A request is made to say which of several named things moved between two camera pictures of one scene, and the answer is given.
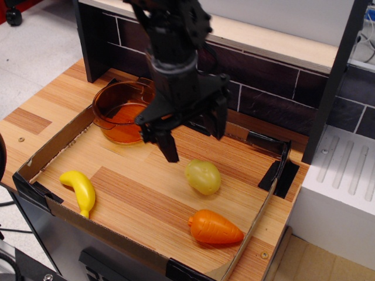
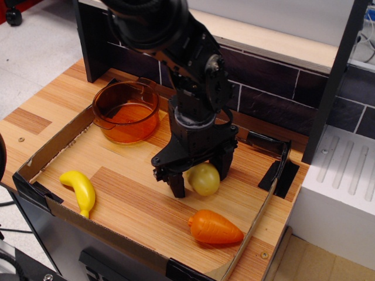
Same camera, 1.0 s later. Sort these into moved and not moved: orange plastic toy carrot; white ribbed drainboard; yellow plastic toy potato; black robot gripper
Moved: black robot gripper
Not moved: orange plastic toy carrot; white ribbed drainboard; yellow plastic toy potato
